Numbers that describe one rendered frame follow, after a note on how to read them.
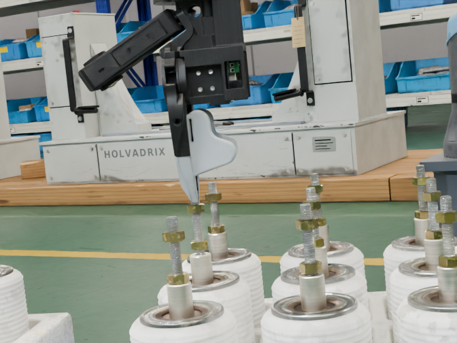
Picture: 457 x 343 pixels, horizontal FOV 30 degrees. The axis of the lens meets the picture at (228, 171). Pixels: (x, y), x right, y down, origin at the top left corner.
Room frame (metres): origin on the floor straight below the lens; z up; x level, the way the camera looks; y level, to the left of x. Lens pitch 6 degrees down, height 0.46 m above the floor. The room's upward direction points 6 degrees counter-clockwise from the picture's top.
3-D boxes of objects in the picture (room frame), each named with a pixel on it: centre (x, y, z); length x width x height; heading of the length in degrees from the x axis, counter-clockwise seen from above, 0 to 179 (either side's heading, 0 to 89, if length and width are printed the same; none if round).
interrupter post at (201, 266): (0.86, 0.04, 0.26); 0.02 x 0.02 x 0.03
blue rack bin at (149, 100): (6.89, 0.50, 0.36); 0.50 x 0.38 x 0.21; 150
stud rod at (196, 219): (0.86, 0.04, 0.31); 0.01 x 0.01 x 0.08
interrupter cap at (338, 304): (0.73, -0.06, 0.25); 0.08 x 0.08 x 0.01
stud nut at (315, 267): (0.73, -0.06, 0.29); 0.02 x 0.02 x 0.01; 84
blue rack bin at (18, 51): (7.56, 1.69, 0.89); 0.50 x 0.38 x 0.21; 150
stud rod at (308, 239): (0.73, -0.06, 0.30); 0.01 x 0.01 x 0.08
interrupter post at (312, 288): (0.73, -0.06, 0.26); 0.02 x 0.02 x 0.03
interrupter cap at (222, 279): (0.86, 0.04, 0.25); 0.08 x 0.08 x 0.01
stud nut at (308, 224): (0.73, -0.06, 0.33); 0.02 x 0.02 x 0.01; 84
